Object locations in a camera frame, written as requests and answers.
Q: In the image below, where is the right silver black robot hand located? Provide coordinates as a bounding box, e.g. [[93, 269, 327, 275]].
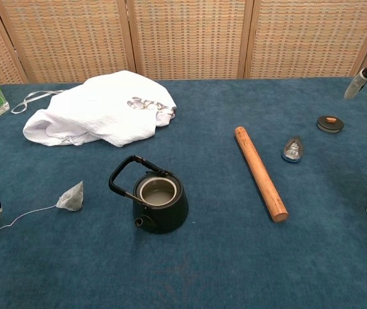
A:
[[344, 60, 367, 144]]

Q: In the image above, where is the teabag with string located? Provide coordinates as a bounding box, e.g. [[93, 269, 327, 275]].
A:
[[0, 180, 84, 251]]

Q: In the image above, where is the black cast iron teapot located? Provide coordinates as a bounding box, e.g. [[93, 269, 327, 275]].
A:
[[108, 154, 190, 234]]

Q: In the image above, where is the black teapot lid wooden knob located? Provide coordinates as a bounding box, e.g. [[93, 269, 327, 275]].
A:
[[317, 115, 345, 134]]

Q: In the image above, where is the clear blue correction tape dispenser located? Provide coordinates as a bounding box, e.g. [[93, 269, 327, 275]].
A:
[[281, 135, 303, 164]]

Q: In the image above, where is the wooden rolling pin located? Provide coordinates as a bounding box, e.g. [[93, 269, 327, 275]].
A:
[[234, 126, 289, 223]]

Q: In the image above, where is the woven wooden folding screen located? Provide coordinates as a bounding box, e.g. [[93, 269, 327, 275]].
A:
[[0, 0, 367, 85]]

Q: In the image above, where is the blue table cover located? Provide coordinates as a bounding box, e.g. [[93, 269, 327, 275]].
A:
[[0, 75, 367, 309]]

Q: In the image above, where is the white cloth drawstring bag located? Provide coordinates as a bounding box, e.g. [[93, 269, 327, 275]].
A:
[[10, 70, 178, 148]]

